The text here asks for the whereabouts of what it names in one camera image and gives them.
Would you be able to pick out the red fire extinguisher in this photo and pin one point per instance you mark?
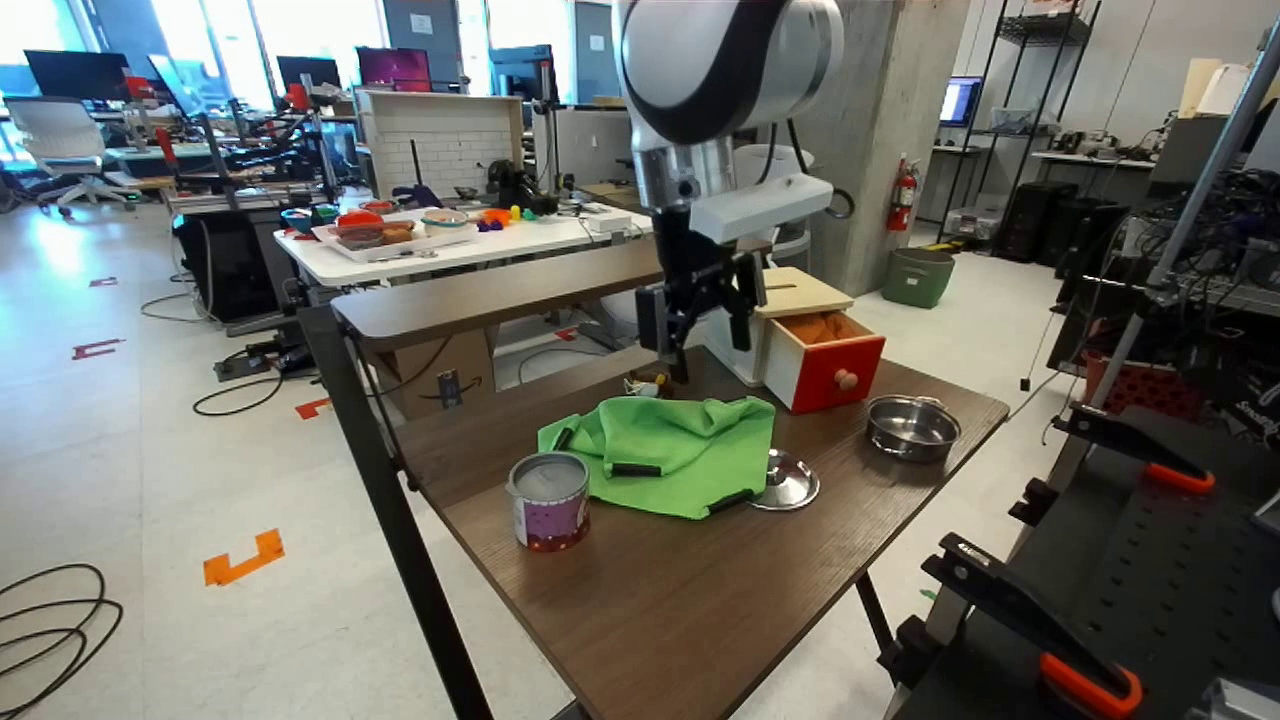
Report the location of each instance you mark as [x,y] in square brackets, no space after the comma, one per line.
[907,198]

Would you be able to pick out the black desktop device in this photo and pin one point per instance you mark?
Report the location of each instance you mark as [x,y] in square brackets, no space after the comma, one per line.
[506,186]

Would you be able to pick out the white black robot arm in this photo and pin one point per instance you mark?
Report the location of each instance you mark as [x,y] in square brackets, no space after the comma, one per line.
[723,64]

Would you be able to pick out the purple screen monitor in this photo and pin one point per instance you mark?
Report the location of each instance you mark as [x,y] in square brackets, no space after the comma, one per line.
[393,68]

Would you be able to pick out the steel pot lid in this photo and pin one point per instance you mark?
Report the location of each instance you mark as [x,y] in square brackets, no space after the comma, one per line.
[799,483]

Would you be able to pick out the white work table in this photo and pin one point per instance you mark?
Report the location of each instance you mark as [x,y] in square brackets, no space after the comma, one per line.
[443,252]

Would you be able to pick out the green cloth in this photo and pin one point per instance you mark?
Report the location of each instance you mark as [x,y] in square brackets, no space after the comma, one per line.
[681,452]

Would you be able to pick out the green storage bin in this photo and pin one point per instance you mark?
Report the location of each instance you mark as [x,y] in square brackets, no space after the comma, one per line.
[918,278]

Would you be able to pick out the red crate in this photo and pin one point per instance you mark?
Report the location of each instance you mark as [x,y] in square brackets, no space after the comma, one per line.
[1146,387]

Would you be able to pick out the dark flat monitor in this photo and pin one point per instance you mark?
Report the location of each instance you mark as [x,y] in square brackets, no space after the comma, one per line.
[72,72]

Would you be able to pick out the silver metal pole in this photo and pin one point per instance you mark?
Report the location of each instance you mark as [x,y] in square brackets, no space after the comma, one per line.
[1187,222]

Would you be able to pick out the brown wooden shelf board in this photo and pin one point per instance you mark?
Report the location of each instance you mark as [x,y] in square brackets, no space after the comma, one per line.
[532,285]

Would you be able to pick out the small lit monitor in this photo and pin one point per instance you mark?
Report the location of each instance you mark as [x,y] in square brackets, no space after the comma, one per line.
[963,100]

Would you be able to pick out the white pegboard panel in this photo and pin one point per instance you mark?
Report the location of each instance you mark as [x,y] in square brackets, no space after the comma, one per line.
[443,141]

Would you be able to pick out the orange toy blocks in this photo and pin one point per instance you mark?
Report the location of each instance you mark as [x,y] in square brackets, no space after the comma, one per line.
[363,227]

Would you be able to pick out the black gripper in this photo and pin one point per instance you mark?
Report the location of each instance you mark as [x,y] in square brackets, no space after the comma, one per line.
[700,266]

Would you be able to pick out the small steel pot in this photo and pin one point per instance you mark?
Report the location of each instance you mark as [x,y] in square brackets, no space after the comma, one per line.
[912,429]

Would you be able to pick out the small yellow white object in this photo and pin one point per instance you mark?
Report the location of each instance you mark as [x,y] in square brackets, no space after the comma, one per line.
[647,387]

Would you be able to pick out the black metal table frame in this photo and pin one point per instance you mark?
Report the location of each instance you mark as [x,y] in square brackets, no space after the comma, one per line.
[386,492]

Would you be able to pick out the grey concrete pillar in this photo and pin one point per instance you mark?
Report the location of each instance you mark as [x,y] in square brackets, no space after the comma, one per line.
[912,120]

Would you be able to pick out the red fronted wooden drawer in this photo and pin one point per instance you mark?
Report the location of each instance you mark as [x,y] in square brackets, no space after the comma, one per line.
[833,373]

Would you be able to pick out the purple labelled tin can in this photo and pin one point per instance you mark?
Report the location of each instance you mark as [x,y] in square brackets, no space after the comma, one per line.
[544,513]

